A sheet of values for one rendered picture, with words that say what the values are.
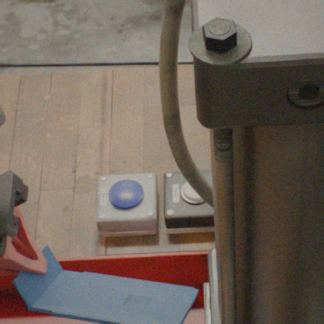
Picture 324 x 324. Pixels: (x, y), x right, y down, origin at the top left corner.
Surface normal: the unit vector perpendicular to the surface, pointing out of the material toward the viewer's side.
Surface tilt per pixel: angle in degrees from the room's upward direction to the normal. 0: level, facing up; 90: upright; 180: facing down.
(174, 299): 27
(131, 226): 90
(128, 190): 3
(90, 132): 0
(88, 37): 0
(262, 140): 90
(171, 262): 90
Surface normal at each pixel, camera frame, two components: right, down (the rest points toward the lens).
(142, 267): 0.01, 0.76
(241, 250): -0.66, 0.60
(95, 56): -0.07, -0.65
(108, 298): -0.02, -0.92
